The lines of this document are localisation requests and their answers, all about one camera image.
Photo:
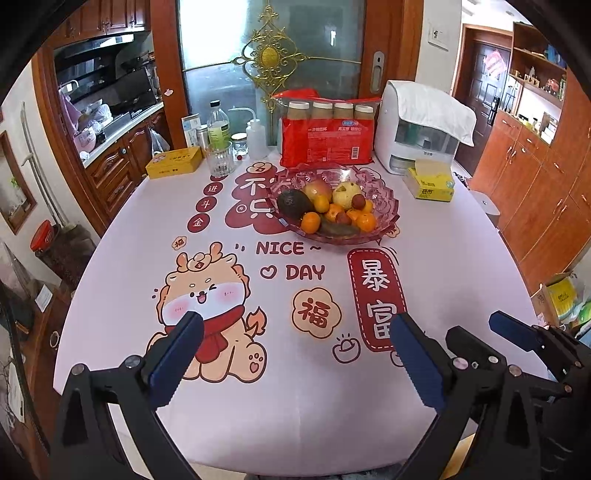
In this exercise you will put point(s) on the clear drinking glass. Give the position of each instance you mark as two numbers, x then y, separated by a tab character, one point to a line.
219	158

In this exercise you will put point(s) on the dark avocado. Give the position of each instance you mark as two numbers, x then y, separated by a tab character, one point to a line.
293	204

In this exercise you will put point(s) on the yellow tea tin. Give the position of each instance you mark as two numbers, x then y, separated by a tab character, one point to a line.
174	162

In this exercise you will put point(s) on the small glass jar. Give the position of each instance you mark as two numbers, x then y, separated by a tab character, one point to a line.
239	145

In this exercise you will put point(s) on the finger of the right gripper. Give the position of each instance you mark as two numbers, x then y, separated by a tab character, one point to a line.
554	347
478	370

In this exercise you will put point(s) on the large orange mandarin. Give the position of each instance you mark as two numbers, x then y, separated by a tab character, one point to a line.
336	214

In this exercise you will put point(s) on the white appliance with cloth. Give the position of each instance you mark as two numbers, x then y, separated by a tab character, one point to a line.
419	122

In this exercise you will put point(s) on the small orange mandarin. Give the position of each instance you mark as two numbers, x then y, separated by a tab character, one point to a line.
366	222
354	214
311	222

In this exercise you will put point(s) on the silver door handle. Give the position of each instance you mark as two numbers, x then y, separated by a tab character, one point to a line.
377	72

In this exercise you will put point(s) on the wooden cabinet right side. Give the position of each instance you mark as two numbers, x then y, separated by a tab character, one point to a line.
532	185

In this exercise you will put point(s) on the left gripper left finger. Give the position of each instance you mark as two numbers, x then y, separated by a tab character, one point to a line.
85	443

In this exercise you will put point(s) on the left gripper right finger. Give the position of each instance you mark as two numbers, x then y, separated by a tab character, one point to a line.
426	363

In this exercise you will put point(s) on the small red lychee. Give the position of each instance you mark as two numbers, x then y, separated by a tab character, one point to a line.
359	202

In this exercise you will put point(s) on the red paper cup package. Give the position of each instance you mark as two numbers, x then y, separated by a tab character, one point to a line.
316	130

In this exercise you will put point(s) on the pink glass fruit bowl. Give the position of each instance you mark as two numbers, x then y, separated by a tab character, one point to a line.
380	199

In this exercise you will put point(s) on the yellow tissue box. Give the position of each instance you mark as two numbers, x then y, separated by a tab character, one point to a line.
430	180

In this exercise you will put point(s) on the small white carton box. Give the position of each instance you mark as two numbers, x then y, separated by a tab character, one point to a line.
190	127

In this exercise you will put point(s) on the gold ornament door decoration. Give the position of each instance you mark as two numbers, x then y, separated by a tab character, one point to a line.
247	52

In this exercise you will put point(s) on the yellow pear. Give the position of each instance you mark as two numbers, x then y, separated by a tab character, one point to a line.
344	193

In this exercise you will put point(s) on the white squeeze wash bottle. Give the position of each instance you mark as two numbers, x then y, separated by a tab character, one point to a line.
255	135

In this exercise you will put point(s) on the clear bottle green label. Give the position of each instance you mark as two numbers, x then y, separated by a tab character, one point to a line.
218	127

